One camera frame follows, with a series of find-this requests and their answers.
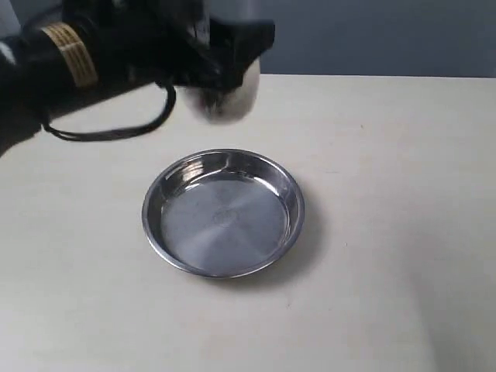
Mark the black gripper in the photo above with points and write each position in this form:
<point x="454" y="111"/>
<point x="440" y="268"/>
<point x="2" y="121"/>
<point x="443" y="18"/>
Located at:
<point x="148" y="40"/>

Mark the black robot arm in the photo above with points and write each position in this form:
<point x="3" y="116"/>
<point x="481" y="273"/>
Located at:
<point x="34" y="63"/>

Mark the round stainless steel plate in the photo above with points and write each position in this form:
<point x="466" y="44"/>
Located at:
<point x="223" y="213"/>

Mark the clear plastic shaker bottle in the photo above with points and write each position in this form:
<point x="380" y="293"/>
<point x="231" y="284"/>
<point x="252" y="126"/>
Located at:
<point x="218" y="105"/>

